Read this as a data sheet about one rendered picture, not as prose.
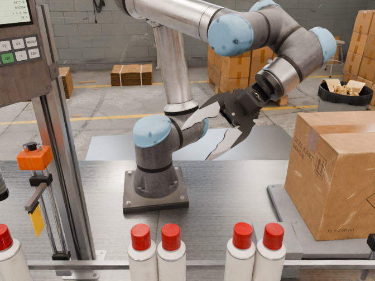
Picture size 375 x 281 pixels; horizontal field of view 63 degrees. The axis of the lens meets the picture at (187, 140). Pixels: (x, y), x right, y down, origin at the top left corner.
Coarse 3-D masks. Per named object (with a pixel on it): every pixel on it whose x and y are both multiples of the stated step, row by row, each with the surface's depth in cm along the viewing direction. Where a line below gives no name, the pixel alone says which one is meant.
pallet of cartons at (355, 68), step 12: (360, 12) 373; (372, 12) 354; (360, 24) 374; (372, 24) 356; (360, 36) 376; (372, 36) 358; (360, 48) 378; (372, 48) 359; (348, 60) 400; (360, 60) 380; (372, 60) 362; (348, 72) 402; (360, 72) 382; (372, 72) 363; (372, 84) 366; (372, 108) 361
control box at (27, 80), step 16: (32, 0) 47; (32, 16) 48; (0, 32) 44; (16, 32) 46; (32, 32) 48; (16, 64) 47; (32, 64) 50; (0, 80) 46; (16, 80) 48; (32, 80) 50; (48, 80) 52; (0, 96) 47; (16, 96) 49; (32, 96) 52
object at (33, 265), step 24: (48, 264) 61; (72, 264) 61; (96, 264) 61; (120, 264) 61; (192, 264) 61; (216, 264) 61; (288, 264) 61; (312, 264) 61; (336, 264) 61; (360, 264) 61
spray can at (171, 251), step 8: (168, 224) 54; (168, 232) 52; (176, 232) 52; (168, 240) 52; (176, 240) 52; (160, 248) 54; (168, 248) 52; (176, 248) 53; (184, 248) 54; (160, 256) 53; (168, 256) 52; (176, 256) 53; (184, 256) 54; (160, 264) 54; (168, 264) 53; (176, 264) 53; (184, 264) 55; (160, 272) 55; (168, 272) 54; (176, 272) 54; (184, 272) 56; (160, 280) 56; (168, 280) 55; (176, 280) 55; (184, 280) 57
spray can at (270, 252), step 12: (276, 228) 53; (264, 240) 53; (276, 240) 52; (264, 252) 53; (276, 252) 53; (264, 264) 54; (276, 264) 53; (252, 276) 59; (264, 276) 55; (276, 276) 55
